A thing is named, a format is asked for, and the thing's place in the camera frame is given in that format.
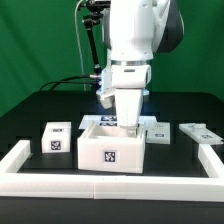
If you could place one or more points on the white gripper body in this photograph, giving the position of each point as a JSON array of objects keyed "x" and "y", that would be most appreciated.
[{"x": 129, "y": 83}]

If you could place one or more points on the white cabinet door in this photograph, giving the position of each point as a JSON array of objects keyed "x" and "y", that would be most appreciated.
[
  {"x": 158, "y": 133},
  {"x": 201, "y": 134}
]

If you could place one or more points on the white cabinet body box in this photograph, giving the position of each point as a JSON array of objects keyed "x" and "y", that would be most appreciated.
[{"x": 110, "y": 149}]

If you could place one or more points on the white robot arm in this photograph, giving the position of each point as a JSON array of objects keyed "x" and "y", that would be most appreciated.
[{"x": 133, "y": 31}]

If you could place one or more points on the white cabinet top block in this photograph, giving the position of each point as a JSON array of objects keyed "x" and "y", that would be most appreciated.
[{"x": 56, "y": 137}]

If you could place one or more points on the white marker base sheet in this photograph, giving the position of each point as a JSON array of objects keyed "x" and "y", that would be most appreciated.
[{"x": 111, "y": 120}]

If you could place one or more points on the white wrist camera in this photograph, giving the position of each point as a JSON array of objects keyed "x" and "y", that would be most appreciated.
[{"x": 107, "y": 98}]

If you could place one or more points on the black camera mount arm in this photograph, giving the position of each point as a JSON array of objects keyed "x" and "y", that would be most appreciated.
[{"x": 95, "y": 8}]

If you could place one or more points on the white U-shaped obstacle frame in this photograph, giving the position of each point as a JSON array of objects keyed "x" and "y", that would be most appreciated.
[{"x": 17, "y": 184}]

